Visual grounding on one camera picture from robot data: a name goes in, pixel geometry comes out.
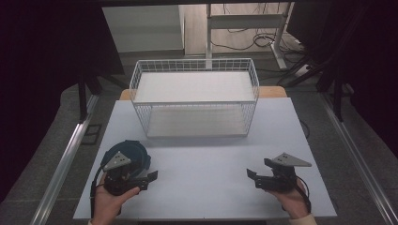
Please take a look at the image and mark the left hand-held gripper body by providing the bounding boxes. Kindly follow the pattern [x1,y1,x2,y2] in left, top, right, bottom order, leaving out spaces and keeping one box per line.
[101,151,149,197]

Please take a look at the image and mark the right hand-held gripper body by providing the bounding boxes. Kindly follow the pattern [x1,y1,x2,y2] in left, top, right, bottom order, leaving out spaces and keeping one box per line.
[254,152,313,193]

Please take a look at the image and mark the dark blue bowl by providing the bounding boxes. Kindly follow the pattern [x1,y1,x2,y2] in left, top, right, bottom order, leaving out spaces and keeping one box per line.
[100,139,152,179]

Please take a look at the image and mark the white wire basket shelf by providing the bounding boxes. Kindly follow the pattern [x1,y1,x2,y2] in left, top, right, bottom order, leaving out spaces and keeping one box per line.
[129,57,261,139]

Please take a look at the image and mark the person's right hand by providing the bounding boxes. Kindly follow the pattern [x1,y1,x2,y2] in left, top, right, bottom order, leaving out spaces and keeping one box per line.
[266,179,310,220]

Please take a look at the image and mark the person's left hand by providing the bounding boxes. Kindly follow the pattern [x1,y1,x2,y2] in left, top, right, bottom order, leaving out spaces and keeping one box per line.
[91,172,141,225]

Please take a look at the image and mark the wooden table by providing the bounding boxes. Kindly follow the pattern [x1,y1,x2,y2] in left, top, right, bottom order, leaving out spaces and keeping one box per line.
[119,85,288,101]

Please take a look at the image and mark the black metal stand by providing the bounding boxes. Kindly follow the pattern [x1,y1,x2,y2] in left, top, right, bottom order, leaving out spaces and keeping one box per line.
[76,73,130,124]
[276,3,370,123]

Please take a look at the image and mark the white power strip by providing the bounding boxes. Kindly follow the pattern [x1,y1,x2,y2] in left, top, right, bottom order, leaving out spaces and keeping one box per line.
[293,63,312,78]

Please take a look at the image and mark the black curtain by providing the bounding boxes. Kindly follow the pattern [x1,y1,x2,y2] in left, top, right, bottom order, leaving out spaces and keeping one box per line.
[285,0,398,158]
[0,0,126,203]

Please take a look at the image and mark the white cabinet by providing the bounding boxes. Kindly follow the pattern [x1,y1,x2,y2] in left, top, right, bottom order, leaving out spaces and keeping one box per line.
[102,4,186,54]

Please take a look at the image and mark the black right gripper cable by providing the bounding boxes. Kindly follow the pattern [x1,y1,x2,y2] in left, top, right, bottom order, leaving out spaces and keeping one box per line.
[295,175,313,214]

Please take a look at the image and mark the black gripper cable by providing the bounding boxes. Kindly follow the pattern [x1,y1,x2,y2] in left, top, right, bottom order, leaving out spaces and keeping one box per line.
[89,166,105,218]
[295,175,313,214]

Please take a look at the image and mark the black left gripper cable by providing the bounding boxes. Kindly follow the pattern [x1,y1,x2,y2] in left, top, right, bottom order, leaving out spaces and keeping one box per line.
[89,166,105,218]

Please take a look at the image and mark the aluminium rail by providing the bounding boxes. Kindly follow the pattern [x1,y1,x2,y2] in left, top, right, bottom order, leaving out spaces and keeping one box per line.
[319,93,398,225]
[29,93,100,225]

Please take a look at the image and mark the black floor cables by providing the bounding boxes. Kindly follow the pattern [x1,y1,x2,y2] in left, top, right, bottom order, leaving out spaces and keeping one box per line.
[209,3,306,55]

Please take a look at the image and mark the white desk frame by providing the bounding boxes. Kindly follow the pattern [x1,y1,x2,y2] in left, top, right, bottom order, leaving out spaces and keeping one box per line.
[205,2,295,70]

